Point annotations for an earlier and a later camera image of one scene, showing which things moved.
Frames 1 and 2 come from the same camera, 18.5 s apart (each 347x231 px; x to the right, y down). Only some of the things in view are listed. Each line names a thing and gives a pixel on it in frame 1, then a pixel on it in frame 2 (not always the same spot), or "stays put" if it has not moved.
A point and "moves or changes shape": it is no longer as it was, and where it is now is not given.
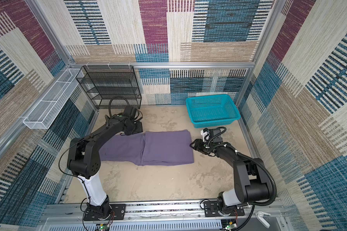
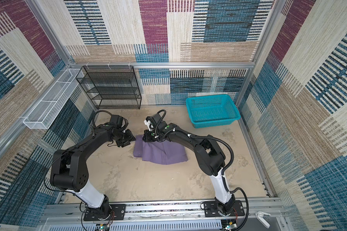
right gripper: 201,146 to 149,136
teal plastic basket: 211,110 stays put
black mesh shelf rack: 114,84 stays put
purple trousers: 152,147 moves or changes shape
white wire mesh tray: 42,116 stays put
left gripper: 140,130 to 131,138
